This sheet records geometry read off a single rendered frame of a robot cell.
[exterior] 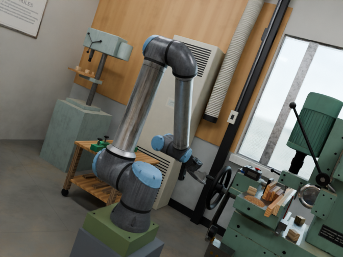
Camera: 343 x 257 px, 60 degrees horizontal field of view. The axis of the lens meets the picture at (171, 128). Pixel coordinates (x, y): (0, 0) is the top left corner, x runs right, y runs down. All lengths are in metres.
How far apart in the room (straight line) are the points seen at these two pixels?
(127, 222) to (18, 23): 2.78
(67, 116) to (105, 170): 2.07
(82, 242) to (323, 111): 1.29
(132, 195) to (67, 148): 2.16
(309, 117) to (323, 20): 1.75
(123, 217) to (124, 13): 3.11
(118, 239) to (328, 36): 2.61
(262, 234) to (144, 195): 0.62
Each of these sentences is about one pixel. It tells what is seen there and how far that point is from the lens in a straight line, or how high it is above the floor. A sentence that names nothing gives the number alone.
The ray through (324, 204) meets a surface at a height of 1.03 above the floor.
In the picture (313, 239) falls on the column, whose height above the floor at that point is 0.83.
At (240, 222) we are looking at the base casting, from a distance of 1.60.
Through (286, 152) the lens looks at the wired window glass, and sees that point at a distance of 3.15.
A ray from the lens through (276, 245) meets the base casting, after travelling 1.59.
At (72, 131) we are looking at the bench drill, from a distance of 3.36.
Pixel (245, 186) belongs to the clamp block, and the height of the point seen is 0.91.
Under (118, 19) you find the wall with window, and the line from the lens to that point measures 4.10.
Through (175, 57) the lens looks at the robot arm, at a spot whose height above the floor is 1.40.
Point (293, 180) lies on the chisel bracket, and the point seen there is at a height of 1.04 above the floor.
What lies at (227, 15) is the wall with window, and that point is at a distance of 3.43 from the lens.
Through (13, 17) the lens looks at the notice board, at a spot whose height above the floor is 1.38.
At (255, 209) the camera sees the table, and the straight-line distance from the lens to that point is 1.48.
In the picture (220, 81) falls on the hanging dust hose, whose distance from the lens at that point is 3.06.
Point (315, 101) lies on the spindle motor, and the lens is 1.65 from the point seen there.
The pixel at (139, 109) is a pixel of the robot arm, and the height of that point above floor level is 1.13.
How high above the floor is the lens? 1.28
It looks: 8 degrees down
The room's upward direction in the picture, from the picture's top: 21 degrees clockwise
